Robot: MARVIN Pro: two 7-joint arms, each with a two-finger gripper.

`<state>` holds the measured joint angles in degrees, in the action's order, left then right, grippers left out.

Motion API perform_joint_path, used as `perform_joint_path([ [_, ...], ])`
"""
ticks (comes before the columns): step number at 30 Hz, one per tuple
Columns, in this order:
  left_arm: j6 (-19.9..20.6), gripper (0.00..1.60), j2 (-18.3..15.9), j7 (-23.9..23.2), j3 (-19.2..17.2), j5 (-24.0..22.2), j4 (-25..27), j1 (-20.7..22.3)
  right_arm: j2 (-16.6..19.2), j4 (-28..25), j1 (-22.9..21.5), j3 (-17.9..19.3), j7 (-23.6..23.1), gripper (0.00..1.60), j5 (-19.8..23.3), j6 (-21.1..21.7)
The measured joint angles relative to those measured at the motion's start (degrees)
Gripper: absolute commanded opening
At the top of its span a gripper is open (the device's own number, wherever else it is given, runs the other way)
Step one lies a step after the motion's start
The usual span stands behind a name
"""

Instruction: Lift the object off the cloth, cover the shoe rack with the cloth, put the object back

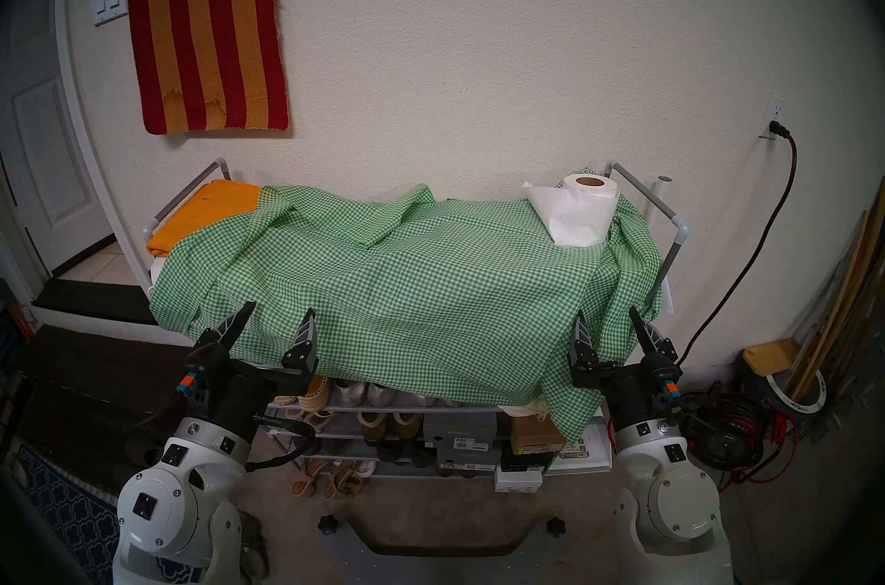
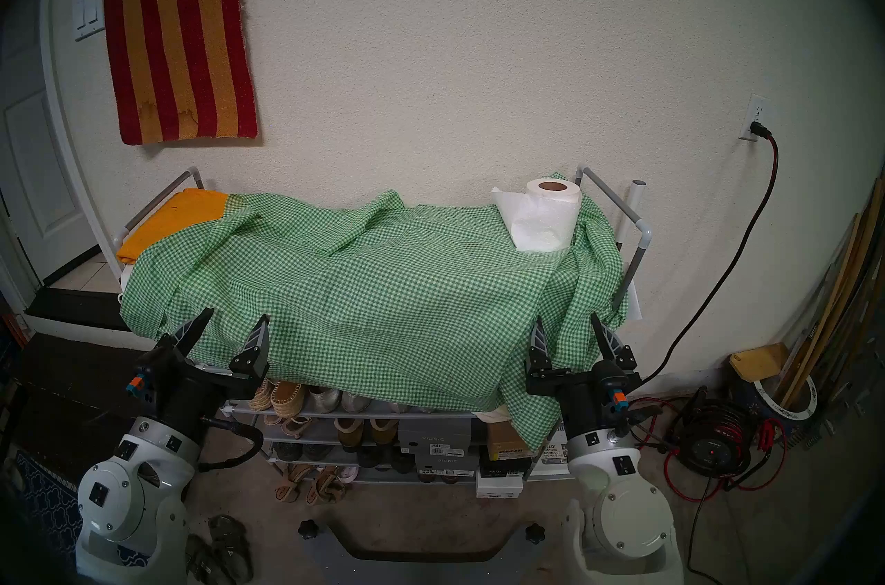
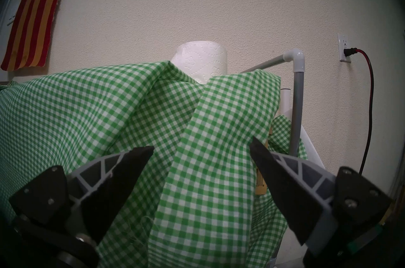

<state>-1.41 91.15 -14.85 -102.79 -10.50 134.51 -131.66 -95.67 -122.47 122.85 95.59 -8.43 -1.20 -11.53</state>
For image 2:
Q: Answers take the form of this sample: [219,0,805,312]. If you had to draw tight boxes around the grey metal shoe rack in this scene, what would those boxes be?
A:
[111,166,654,488]

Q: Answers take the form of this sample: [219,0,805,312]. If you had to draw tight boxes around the grey shoe box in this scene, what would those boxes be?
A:
[398,416,476,461]
[415,456,479,479]

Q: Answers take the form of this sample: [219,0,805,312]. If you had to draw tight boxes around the black shoe box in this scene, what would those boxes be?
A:
[478,452,533,479]

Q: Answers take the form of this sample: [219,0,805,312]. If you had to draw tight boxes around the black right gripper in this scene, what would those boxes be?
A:
[525,312,644,438]

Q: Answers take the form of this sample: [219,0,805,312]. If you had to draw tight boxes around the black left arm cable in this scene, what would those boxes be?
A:
[199,416,265,472]

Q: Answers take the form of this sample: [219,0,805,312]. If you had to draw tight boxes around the red floor cable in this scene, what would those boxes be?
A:
[622,394,789,501]

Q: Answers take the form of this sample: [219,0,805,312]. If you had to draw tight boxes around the white wall outlet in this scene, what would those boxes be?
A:
[738,95,771,142]

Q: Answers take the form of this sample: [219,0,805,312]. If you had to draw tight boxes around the white paper roll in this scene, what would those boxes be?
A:
[491,176,583,253]

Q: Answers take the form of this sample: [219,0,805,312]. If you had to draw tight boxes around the orange folded towel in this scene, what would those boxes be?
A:
[115,188,230,265]

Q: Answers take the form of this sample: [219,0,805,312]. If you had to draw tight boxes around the green checked cloth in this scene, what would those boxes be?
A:
[120,172,630,453]

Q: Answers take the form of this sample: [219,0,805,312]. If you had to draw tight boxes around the grey robot base frame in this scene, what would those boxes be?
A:
[301,518,547,585]

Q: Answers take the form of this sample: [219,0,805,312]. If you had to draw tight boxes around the red orange striped wall hanging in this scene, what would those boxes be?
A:
[104,0,259,145]

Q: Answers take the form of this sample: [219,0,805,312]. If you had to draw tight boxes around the brown cardboard box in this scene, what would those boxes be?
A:
[486,419,539,461]

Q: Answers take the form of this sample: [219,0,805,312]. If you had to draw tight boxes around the dark floor sandal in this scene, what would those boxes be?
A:
[184,534,216,585]
[207,515,254,581]

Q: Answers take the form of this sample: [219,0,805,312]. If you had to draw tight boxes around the black red power unit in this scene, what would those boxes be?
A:
[674,387,754,477]

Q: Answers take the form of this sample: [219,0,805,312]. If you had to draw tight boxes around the blue patterned rug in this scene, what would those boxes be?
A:
[14,449,149,570]

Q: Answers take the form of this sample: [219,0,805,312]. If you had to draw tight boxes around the large white box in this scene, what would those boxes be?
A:
[529,419,580,479]

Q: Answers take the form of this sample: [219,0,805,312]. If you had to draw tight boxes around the tan strappy sandal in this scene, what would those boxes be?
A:
[274,463,310,503]
[306,466,348,506]

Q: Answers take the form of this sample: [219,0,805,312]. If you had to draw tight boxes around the white light switch plate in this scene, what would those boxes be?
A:
[73,0,106,42]

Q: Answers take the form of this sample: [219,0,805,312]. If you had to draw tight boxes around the small white box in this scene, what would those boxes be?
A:
[476,473,524,500]

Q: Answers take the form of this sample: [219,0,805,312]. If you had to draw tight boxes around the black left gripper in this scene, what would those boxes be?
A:
[149,308,270,446]

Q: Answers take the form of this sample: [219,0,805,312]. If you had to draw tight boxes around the white panel door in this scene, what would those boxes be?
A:
[0,0,97,287]

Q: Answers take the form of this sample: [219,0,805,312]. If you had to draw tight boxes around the white plastic tube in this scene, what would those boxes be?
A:
[626,179,649,225]

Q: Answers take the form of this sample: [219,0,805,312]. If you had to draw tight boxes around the wooden pole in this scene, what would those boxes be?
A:
[780,212,864,405]
[795,172,885,398]

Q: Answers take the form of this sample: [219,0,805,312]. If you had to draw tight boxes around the dark shoe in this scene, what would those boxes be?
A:
[356,445,416,475]
[272,442,326,463]

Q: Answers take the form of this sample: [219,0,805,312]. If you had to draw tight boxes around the black red power cord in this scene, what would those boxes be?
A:
[640,122,779,384]

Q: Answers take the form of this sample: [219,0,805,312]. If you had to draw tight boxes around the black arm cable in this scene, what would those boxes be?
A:
[199,416,265,472]
[622,403,666,453]

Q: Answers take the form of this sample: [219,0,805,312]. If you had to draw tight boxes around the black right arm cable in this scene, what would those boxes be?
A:
[622,403,666,453]

